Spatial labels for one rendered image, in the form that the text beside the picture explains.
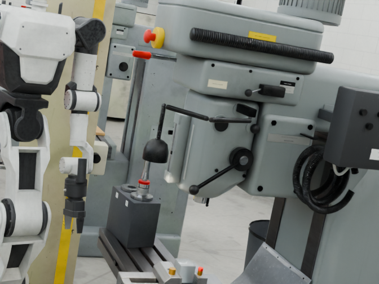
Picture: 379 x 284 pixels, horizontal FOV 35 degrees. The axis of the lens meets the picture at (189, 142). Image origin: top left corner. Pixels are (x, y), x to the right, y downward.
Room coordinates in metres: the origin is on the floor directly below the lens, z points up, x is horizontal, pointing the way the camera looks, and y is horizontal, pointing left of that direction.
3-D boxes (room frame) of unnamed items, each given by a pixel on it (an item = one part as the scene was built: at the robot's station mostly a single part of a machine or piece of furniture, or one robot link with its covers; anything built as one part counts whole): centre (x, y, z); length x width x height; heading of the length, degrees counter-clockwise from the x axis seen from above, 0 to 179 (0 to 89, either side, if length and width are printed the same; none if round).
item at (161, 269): (1.81, -0.01, 1.02); 0.12 x 0.06 x 0.04; 22
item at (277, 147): (1.88, -0.25, 1.47); 0.24 x 0.19 x 0.26; 24
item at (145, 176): (2.28, 0.15, 1.24); 0.03 x 0.03 x 0.11
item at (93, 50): (2.35, 0.47, 1.70); 0.12 x 0.09 x 0.14; 37
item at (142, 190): (2.28, 0.15, 1.15); 0.05 x 0.05 x 0.05
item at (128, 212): (2.32, 0.17, 1.03); 0.22 x 0.12 x 0.20; 32
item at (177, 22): (1.81, -0.08, 1.81); 0.47 x 0.26 x 0.16; 114
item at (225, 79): (1.82, -0.11, 1.68); 0.34 x 0.24 x 0.10; 114
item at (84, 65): (2.32, 0.45, 1.52); 0.13 x 0.12 x 0.22; 124
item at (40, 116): (2.21, 0.64, 1.34); 0.14 x 0.13 x 0.12; 128
